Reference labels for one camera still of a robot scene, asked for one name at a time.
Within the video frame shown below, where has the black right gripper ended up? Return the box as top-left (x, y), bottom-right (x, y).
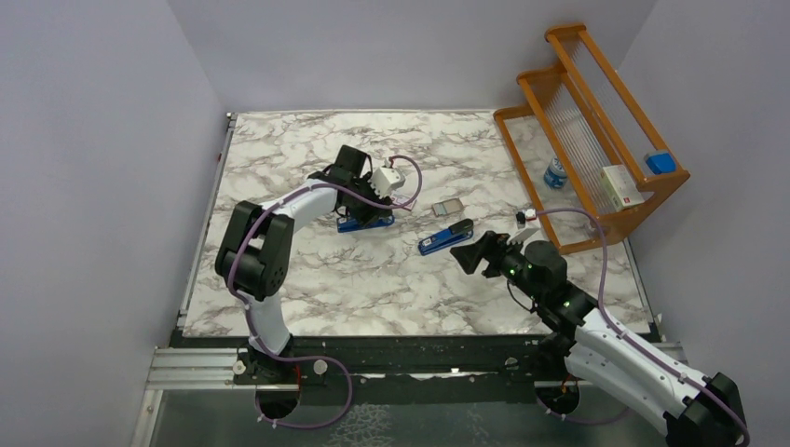
top-left (451, 229), bottom-right (545, 304)

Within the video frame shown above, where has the blue black stapler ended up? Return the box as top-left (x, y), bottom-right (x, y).
top-left (417, 219), bottom-right (474, 256)

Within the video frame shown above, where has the red white staple box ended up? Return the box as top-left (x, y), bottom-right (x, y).
top-left (390, 193), bottom-right (416, 212)

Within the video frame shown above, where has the staple box tray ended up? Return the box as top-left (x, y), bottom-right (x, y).
top-left (431, 197), bottom-right (464, 217)

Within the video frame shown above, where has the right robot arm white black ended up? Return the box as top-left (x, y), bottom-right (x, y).
top-left (450, 231), bottom-right (751, 446)

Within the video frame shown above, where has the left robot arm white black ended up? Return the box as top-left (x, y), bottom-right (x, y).
top-left (214, 145), bottom-right (405, 383)

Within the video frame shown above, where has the blue lidded small jar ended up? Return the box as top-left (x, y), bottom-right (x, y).
top-left (543, 156), bottom-right (568, 189)

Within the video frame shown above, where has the orange wooden tiered rack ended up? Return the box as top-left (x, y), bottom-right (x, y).
top-left (493, 23), bottom-right (690, 254)

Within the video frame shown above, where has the white red carton box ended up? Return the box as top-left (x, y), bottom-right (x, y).
top-left (599, 165), bottom-right (645, 211)

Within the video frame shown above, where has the blue block on rack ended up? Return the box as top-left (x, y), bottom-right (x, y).
top-left (644, 150), bottom-right (677, 175)

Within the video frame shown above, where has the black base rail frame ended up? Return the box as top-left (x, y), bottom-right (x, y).
top-left (146, 332), bottom-right (573, 407)

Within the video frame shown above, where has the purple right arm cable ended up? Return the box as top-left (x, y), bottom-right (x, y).
top-left (518, 207), bottom-right (751, 447)

